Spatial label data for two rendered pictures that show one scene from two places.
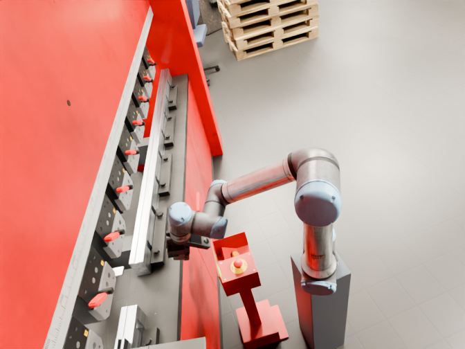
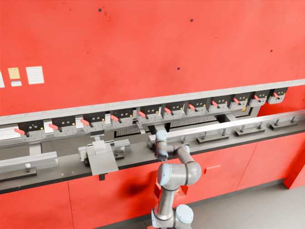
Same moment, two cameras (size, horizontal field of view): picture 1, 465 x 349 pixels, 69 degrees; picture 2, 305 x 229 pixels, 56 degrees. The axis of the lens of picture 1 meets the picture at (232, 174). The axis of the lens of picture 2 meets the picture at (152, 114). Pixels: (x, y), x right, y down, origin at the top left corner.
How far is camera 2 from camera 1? 1.13 m
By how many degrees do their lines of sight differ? 45
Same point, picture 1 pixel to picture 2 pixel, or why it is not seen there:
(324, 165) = (182, 170)
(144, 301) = (135, 150)
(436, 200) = not seen: outside the picture
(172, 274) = (151, 156)
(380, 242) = not seen: outside the picture
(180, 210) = (161, 133)
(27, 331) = (92, 97)
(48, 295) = (105, 99)
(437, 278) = not seen: outside the picture
